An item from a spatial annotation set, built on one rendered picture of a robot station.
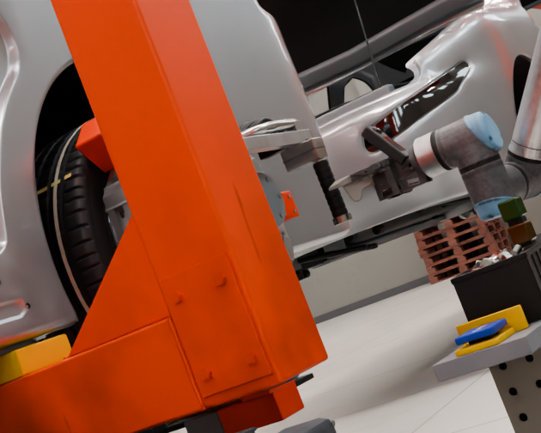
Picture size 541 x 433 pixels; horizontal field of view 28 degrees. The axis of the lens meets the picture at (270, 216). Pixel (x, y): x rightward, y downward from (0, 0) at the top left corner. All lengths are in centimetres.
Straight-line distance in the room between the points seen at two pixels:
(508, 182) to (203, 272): 80
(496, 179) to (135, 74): 84
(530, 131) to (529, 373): 63
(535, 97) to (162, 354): 98
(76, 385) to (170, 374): 20
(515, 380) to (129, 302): 67
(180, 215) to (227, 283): 13
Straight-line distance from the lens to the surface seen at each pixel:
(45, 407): 198
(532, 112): 231
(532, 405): 191
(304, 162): 242
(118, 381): 185
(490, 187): 224
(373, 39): 589
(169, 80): 171
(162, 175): 172
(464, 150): 224
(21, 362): 201
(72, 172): 226
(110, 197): 220
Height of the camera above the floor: 64
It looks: 4 degrees up
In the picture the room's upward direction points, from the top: 21 degrees counter-clockwise
